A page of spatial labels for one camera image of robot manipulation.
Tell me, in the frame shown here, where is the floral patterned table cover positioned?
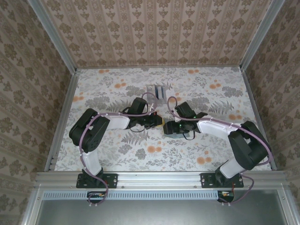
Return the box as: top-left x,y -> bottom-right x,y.
53,67 -> 274,172

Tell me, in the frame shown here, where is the grey metal panel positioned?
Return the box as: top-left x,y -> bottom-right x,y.
22,199 -> 291,225

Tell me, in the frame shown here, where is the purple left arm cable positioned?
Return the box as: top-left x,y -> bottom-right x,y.
79,92 -> 157,208

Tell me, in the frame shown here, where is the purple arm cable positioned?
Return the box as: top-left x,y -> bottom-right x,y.
79,92 -> 157,208
166,96 -> 274,207

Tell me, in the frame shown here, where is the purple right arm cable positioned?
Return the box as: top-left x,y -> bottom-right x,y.
166,96 -> 274,207

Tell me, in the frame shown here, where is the aluminium back rail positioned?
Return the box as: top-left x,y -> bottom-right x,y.
76,64 -> 242,70

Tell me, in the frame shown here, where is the aluminium rail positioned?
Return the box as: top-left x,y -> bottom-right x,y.
44,69 -> 80,173
35,170 -> 288,188
240,67 -> 278,171
76,64 -> 242,70

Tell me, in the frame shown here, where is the aluminium front rail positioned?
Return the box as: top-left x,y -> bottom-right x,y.
35,170 -> 288,188

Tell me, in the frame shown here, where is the aluminium right side rail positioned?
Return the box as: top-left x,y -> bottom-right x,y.
240,67 -> 278,171

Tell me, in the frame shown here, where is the white slotted cable duct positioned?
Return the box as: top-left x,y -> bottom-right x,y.
43,190 -> 220,200

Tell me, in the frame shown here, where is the aluminium left side rail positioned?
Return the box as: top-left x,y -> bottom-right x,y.
44,69 -> 80,173

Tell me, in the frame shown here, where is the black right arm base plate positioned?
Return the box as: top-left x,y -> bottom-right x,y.
200,172 -> 244,189

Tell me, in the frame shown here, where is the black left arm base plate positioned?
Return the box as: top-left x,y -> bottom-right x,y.
76,172 -> 118,189

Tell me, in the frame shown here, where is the aluminium right corner post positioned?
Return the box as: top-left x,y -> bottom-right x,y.
239,0 -> 287,71

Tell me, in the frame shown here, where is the aluminium corner post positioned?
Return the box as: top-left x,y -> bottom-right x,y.
27,0 -> 78,72
239,0 -> 287,71

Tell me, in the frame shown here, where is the aluminium left corner post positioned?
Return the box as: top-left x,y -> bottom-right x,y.
27,0 -> 78,72

